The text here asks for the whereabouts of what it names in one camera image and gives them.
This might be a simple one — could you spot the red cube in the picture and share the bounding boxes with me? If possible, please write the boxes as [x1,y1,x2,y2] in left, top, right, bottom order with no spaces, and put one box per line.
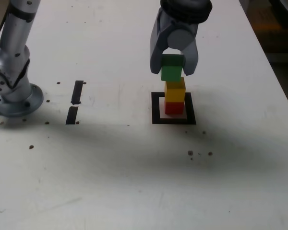
[165,101,184,115]

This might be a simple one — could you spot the green cube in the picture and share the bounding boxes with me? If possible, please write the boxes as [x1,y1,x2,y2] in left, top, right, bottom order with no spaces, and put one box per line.
[160,54,185,81]

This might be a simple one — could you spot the brown cardboard box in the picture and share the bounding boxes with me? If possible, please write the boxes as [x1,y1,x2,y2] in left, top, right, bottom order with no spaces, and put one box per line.
[245,0,288,52]

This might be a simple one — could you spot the black tape strip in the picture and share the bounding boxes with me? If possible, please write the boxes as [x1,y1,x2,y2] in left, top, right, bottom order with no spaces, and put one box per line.
[65,80,84,125]

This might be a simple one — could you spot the yellow cube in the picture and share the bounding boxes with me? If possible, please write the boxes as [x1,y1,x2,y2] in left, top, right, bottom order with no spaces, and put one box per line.
[164,76,186,103]

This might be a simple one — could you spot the black tape square outline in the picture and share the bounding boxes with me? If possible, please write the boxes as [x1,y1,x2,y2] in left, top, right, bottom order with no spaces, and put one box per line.
[151,92,197,125]

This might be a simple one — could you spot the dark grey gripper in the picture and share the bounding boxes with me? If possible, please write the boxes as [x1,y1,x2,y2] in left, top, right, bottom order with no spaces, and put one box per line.
[149,7,199,77]

